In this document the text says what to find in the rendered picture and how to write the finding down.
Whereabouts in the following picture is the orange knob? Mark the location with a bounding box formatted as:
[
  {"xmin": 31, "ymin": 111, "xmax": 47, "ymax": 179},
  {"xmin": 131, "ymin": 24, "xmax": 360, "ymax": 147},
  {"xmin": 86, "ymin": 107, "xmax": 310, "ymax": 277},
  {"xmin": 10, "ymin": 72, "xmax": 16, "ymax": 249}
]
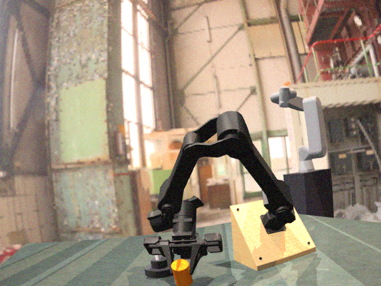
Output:
[{"xmin": 171, "ymin": 259, "xmax": 193, "ymax": 286}]

